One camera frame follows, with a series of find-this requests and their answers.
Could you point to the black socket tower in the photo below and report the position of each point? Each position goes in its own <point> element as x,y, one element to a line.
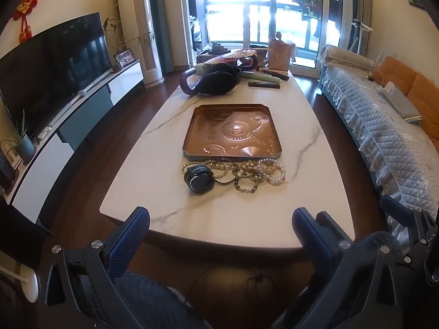
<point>7,173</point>

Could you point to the white stand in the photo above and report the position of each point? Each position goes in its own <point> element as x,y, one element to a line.
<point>358,31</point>

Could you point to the sofa with quilted cover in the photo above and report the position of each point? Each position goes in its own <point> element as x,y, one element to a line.
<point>374,126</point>

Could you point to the orange sofa cushion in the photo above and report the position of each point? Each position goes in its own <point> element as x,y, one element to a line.
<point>411,78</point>

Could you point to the black wrist watch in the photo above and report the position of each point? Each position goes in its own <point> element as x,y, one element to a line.
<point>199,180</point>

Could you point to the white rod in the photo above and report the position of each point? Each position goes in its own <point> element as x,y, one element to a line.
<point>82,92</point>

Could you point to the grey box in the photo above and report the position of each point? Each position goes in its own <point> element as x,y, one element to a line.
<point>399,101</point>

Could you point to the photo frame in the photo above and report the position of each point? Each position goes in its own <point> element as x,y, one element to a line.
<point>124,58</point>

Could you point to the rolled white pillow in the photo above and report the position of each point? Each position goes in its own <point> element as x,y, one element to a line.
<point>346,58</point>

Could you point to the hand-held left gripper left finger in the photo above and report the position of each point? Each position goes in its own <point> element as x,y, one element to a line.
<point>132,236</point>

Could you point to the white tower air conditioner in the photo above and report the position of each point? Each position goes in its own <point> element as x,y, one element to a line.
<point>147,24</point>

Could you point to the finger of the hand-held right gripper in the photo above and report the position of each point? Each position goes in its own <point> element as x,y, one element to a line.
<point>394,209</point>

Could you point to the small potted grass plant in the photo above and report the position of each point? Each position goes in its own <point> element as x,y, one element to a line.
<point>24,149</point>

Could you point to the black remote control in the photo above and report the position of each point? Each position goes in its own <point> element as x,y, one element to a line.
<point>264,85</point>

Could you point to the black bag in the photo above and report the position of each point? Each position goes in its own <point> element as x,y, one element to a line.
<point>217,80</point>

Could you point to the red knot wall decoration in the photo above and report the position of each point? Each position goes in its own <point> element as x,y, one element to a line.
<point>32,1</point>

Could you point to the wooden box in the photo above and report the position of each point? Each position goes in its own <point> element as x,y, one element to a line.
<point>209,54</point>

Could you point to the glass balcony door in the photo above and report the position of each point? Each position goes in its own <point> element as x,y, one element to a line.
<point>260,17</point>

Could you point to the flat screen television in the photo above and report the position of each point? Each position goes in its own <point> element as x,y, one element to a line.
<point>51,72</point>

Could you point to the long green case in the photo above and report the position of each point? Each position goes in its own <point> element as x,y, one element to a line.
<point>260,77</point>

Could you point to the dark round object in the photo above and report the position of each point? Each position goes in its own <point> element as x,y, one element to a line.
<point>223,282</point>

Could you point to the dark round bangle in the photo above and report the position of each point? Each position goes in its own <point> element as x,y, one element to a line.
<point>224,182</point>

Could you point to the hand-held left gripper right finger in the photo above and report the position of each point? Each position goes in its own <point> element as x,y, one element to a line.
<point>308,233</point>

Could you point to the woven hand fan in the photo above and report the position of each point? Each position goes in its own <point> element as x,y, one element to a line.
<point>229,56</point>

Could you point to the white grey television cabinet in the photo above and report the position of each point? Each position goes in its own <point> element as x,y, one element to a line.
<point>85,123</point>

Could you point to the brown paper bag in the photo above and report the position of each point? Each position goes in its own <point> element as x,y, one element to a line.
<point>280,54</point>

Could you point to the tall stemmed potted plant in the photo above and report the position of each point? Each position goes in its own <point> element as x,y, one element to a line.
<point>118,41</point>

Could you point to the teal curtain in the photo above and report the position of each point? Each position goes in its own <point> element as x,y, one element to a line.
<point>163,24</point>

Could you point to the copper embossed tray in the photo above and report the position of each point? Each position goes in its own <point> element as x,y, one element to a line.
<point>233,130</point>

